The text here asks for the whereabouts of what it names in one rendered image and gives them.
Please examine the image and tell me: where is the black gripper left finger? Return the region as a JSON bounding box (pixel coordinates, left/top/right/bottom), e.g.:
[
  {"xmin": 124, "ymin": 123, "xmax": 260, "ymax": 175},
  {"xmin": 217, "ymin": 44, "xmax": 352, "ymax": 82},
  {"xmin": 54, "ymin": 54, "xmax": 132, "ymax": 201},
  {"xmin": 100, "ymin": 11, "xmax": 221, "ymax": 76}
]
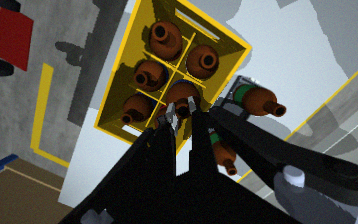
[{"xmin": 58, "ymin": 103, "xmax": 179, "ymax": 224}]

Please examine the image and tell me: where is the brown bottle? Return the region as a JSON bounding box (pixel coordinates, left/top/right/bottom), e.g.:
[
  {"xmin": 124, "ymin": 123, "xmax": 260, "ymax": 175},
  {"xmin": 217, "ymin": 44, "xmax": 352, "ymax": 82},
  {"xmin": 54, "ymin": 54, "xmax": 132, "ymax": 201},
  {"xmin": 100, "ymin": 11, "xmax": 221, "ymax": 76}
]
[
  {"xmin": 120, "ymin": 92, "xmax": 158, "ymax": 125},
  {"xmin": 154, "ymin": 104, "xmax": 181, "ymax": 130},
  {"xmin": 134, "ymin": 60, "xmax": 169, "ymax": 92},
  {"xmin": 210, "ymin": 131, "xmax": 237, "ymax": 176},
  {"xmin": 232, "ymin": 84, "xmax": 286, "ymax": 117},
  {"xmin": 165, "ymin": 79, "xmax": 201, "ymax": 119},
  {"xmin": 148, "ymin": 20, "xmax": 183, "ymax": 62},
  {"xmin": 185, "ymin": 44, "xmax": 219, "ymax": 79}
]

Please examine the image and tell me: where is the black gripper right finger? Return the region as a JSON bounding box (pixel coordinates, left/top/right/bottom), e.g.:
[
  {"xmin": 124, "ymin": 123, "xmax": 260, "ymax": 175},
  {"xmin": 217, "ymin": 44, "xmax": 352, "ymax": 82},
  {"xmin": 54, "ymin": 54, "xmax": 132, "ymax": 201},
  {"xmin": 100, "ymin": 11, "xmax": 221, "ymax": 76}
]
[{"xmin": 184, "ymin": 96, "xmax": 358, "ymax": 224}]

